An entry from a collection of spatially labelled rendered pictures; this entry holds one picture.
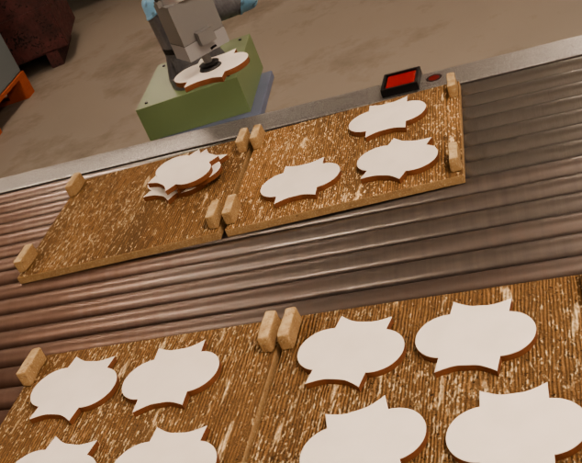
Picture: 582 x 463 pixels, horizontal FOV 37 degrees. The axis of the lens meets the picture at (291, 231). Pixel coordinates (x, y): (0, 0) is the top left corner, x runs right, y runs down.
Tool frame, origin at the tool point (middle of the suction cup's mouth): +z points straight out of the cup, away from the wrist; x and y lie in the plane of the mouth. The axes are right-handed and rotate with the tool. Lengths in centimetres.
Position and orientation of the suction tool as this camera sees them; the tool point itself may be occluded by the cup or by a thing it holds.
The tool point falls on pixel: (213, 73)
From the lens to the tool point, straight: 164.3
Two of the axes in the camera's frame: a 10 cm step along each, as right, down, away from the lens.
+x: -5.1, -2.8, 8.1
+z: 3.4, 8.0, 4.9
